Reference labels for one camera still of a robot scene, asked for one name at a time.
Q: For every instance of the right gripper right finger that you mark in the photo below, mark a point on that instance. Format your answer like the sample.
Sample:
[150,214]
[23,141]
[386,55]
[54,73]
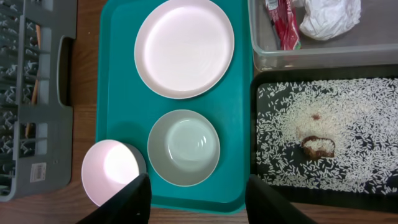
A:
[266,205]

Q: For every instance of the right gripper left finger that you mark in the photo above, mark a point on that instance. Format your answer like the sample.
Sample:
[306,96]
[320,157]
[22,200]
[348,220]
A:
[130,205]

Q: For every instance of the grey bowl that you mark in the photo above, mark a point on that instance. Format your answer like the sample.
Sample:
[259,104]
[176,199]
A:
[183,148]

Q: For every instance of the brown food piece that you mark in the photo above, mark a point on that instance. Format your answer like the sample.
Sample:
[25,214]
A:
[316,148]

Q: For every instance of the white rice pile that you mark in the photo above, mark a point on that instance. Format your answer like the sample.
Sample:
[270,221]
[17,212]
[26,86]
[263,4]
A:
[359,115]

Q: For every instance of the wooden chopstick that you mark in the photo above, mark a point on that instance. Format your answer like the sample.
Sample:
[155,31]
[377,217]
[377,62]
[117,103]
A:
[33,102]
[38,32]

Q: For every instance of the red snack wrapper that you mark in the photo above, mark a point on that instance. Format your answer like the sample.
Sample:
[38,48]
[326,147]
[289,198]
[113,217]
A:
[283,19]

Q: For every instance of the white tissue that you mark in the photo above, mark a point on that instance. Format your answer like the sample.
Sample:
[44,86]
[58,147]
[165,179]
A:
[326,19]

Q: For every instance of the pink-white small bowl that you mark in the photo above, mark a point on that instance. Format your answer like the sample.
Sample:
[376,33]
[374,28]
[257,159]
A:
[108,167]

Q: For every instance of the black tray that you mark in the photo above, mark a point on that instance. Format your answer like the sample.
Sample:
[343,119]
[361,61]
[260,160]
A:
[372,202]

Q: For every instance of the teal serving tray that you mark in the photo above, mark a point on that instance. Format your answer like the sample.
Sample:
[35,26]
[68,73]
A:
[127,109]

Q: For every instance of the grey dish rack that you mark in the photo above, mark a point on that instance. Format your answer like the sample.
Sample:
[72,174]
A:
[42,162]

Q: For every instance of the white round plate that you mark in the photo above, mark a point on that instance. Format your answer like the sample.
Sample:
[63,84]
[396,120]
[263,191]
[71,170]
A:
[184,47]

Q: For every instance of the clear plastic bin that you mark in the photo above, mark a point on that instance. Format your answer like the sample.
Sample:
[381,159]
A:
[371,42]

